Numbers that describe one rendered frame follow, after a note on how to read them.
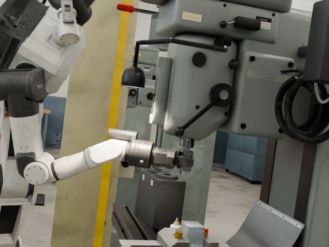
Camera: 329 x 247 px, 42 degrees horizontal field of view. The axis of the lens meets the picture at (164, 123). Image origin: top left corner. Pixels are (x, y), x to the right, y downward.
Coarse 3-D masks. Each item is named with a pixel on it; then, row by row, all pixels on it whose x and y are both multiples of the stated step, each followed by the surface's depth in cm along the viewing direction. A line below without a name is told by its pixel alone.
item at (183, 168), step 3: (180, 153) 138; (183, 153) 138; (186, 153) 137; (183, 156) 138; (186, 156) 137; (189, 156) 138; (192, 156) 139; (177, 168) 139; (180, 168) 138; (183, 168) 138; (186, 168) 138; (189, 168) 138; (183, 171) 138; (186, 171) 138; (189, 171) 139
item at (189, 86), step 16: (176, 48) 131; (192, 48) 128; (176, 64) 130; (192, 64) 127; (208, 64) 129; (224, 64) 130; (176, 80) 130; (192, 80) 128; (208, 80) 129; (224, 80) 131; (176, 96) 130; (192, 96) 129; (208, 96) 130; (176, 112) 129; (192, 112) 129; (208, 112) 130; (224, 112) 132; (192, 128) 131; (208, 128) 132
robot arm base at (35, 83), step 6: (30, 72) 132; (36, 72) 133; (42, 72) 138; (30, 78) 131; (36, 78) 133; (42, 78) 138; (30, 84) 130; (36, 84) 133; (42, 84) 138; (30, 90) 131; (36, 90) 133; (42, 90) 138; (30, 96) 132; (36, 96) 133; (42, 96) 138
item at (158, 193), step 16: (144, 176) 177; (160, 176) 168; (176, 176) 169; (144, 192) 175; (160, 192) 164; (176, 192) 167; (144, 208) 174; (160, 208) 165; (176, 208) 167; (160, 224) 165
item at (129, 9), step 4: (120, 4) 140; (124, 4) 140; (120, 8) 140; (124, 8) 140; (128, 8) 140; (132, 8) 140; (136, 8) 141; (140, 12) 142; (144, 12) 142; (148, 12) 142; (152, 12) 143; (156, 12) 143
